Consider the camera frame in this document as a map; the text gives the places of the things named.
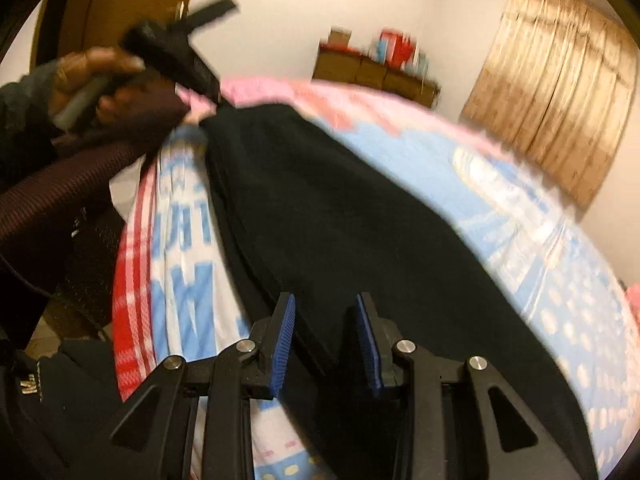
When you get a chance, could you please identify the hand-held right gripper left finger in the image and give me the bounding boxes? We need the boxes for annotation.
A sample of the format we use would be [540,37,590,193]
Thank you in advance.
[65,292,296,480]

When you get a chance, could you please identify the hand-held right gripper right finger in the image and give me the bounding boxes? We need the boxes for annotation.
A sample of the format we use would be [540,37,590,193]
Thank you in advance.
[347,292,598,480]

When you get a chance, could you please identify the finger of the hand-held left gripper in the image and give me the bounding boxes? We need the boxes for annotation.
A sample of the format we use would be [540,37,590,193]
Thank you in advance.
[192,62,228,111]

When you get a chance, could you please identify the black pants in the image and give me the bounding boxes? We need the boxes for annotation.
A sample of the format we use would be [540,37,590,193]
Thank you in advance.
[200,102,598,480]

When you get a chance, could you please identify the person's left forearm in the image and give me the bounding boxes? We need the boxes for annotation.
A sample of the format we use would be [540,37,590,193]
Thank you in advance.
[0,62,60,173]

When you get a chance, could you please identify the person's left hand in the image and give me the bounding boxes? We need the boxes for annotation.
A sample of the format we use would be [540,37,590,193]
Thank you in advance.
[49,47,147,127]

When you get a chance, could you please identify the brown wooden door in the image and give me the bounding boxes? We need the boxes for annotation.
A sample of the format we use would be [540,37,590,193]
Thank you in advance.
[40,0,202,63]

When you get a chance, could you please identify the maroon ribbed cloth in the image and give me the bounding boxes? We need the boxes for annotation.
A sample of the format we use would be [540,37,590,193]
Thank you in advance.
[0,85,193,258]

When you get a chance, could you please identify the brown wooden cabinet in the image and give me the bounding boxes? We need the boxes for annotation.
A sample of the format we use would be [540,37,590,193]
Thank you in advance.
[312,42,442,109]

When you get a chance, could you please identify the red bag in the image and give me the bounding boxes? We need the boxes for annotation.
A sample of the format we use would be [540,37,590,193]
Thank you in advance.
[377,29,417,68]

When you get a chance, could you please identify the blue pink printed blanket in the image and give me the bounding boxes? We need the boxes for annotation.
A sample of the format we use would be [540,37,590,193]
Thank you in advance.
[145,77,640,480]

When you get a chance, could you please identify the person's black clothing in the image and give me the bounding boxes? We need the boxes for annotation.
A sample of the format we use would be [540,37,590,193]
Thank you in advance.
[0,255,151,480]

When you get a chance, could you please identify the beige patterned curtain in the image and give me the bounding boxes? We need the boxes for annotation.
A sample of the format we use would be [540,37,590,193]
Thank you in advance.
[460,0,639,211]

